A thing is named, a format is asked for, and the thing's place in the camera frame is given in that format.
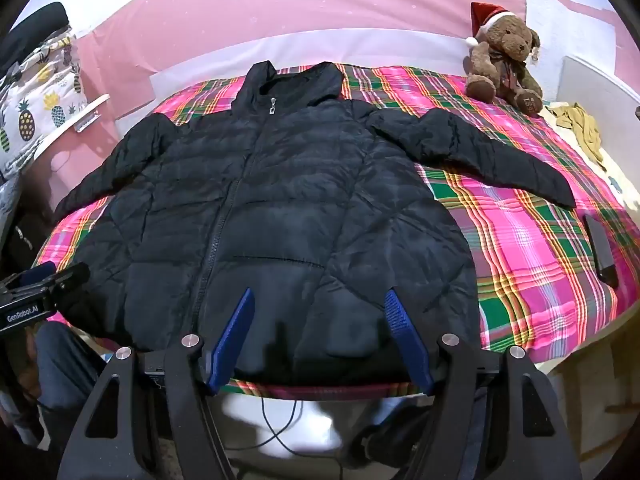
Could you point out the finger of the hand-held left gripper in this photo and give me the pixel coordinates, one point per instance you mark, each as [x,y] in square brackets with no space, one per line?
[72,275]
[39,272]

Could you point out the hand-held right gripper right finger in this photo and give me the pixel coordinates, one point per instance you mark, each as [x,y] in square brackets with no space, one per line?
[405,330]

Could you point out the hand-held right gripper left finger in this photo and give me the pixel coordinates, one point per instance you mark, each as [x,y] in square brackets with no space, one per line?
[235,325]

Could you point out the black puffer jacket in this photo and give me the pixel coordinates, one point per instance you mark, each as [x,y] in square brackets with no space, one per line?
[300,185]

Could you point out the black bag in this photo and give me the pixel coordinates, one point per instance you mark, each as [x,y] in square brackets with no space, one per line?
[25,240]

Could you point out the person's leg in jeans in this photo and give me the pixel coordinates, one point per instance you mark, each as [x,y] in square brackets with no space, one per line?
[65,360]

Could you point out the pink green plaid blanket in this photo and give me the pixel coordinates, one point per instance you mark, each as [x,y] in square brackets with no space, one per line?
[525,240]

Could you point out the pineapple print pillow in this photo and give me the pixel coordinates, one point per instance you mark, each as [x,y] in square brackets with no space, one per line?
[35,105]

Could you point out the black phone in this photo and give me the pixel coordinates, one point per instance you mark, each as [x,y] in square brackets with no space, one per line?
[600,250]

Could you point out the black cloth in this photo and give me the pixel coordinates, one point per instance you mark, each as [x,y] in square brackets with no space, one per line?
[30,35]

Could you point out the yellow cloth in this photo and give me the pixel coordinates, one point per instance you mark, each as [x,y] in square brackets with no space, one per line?
[582,127]

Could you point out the brown teddy bear santa hat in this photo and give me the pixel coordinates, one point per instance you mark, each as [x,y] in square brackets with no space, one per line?
[505,60]

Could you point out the white headboard panel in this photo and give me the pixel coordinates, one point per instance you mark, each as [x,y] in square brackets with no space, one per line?
[595,85]

